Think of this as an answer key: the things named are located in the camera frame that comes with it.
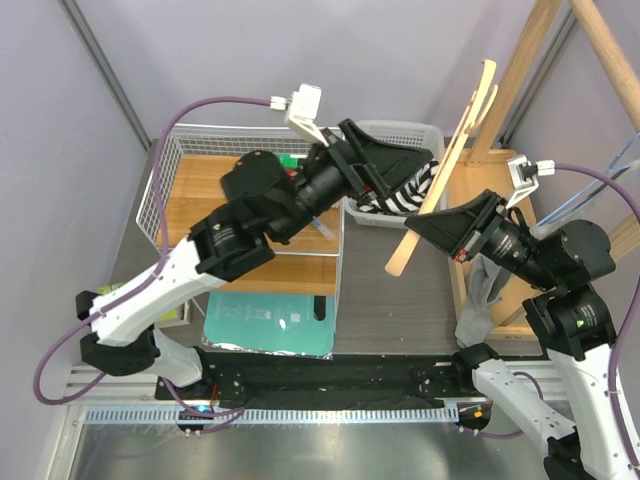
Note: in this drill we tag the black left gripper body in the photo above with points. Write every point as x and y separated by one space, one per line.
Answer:
365 174

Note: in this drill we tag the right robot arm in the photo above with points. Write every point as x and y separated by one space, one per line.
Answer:
572 324

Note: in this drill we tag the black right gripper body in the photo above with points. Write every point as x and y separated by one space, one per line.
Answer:
484 211

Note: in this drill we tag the blue pen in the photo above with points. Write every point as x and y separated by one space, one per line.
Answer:
323 229

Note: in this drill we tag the green paperback book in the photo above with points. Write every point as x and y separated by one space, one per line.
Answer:
178 316

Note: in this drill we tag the teal cutting board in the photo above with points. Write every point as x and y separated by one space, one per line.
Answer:
280 324

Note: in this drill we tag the wooden rack base tray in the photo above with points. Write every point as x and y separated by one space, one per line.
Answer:
507 317

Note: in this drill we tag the blue wire hanger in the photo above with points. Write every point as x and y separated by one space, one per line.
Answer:
580 203

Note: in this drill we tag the green cap marker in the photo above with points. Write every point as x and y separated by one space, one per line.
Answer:
290 161

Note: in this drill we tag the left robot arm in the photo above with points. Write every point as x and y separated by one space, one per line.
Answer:
264 205

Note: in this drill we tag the grey garment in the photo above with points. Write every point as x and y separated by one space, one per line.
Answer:
484 287

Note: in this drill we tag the black white striped tank top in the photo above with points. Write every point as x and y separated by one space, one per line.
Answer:
409 198

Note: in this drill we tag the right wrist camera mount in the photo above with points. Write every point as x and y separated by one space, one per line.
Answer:
525 177

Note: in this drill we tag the white wire basket shelf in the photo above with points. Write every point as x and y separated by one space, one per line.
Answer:
192 162

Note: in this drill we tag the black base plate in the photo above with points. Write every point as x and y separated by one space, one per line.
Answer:
343 382

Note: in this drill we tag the wooden clothes rack frame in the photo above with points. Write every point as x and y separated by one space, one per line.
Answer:
522 79

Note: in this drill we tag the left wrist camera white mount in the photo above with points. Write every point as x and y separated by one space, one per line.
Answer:
300 111

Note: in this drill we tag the white plastic basket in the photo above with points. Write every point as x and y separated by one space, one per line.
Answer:
403 133

